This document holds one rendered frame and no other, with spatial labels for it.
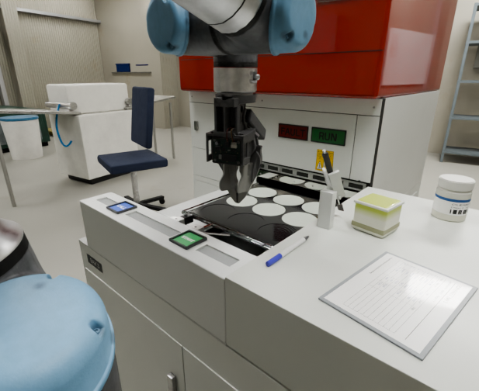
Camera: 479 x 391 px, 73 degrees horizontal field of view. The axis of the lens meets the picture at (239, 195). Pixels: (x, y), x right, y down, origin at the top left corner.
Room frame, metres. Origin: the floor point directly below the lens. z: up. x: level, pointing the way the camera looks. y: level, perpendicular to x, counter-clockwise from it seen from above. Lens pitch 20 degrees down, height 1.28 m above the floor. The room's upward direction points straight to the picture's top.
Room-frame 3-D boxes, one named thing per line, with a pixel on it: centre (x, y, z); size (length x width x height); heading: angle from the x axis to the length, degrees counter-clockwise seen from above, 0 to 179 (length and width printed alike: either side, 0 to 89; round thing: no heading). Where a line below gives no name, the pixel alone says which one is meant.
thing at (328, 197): (0.66, -0.20, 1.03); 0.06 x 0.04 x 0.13; 139
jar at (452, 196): (0.70, -0.50, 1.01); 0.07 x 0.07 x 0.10
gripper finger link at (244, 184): (0.59, -0.01, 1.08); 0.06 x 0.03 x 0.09; 158
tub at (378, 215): (0.63, -0.30, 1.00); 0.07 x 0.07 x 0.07; 40
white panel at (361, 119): (1.20, -0.09, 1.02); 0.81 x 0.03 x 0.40; 49
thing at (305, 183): (1.07, -0.22, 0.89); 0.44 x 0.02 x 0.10; 49
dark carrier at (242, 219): (0.90, -0.09, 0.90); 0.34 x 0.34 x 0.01; 49
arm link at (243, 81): (0.59, 0.00, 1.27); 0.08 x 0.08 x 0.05
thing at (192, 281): (0.67, 0.20, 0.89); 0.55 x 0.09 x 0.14; 49
